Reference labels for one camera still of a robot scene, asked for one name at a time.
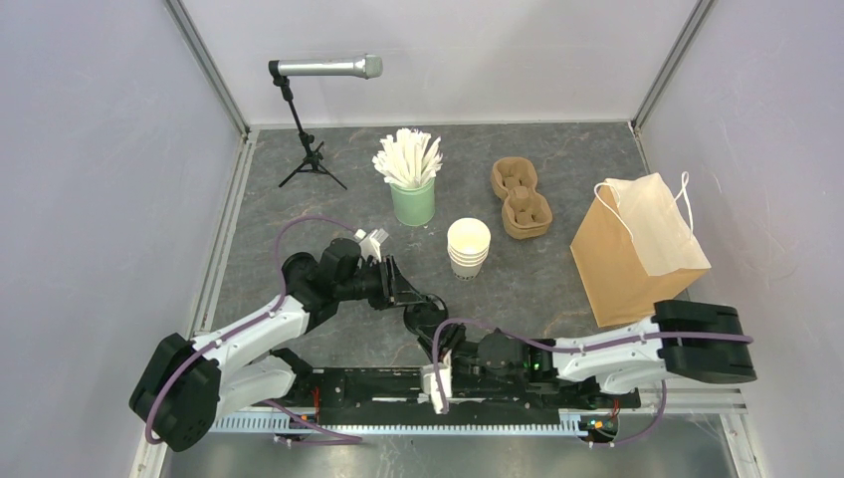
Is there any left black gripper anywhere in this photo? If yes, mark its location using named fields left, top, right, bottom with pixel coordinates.
left=336, top=255, right=425, bottom=311

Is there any black plastic cup lid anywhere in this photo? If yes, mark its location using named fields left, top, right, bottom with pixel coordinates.
left=403, top=294, right=449, bottom=338

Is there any stack of white paper cups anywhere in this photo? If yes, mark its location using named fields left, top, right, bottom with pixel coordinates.
left=447, top=217, right=492, bottom=281

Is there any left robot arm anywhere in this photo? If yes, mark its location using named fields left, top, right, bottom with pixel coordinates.
left=128, top=238, right=434, bottom=452

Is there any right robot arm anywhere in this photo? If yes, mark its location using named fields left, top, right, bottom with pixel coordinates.
left=404, top=300, right=757, bottom=406

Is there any green straw holder cup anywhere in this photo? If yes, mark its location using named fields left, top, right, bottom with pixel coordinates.
left=390, top=179, right=435, bottom=227

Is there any white paper straws bundle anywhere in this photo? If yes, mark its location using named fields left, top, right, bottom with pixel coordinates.
left=371, top=127, right=443, bottom=189

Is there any brown cardboard cup carrier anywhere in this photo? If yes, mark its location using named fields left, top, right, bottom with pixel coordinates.
left=491, top=156, right=553, bottom=240

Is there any black tripod mic stand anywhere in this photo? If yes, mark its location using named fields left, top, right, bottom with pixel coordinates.
left=273, top=76, right=348, bottom=190

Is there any brown paper bag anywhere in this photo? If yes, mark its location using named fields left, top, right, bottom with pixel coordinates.
left=570, top=171, right=712, bottom=328

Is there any silver microphone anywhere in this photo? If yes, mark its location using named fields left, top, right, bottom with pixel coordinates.
left=268, top=54, right=383, bottom=80

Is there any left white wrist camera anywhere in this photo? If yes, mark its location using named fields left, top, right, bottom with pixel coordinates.
left=354, top=228, right=389, bottom=263

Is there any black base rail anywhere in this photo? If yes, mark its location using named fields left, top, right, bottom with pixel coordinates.
left=249, top=364, right=642, bottom=430

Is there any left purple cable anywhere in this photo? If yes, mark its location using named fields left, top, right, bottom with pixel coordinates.
left=143, top=214, right=367, bottom=447

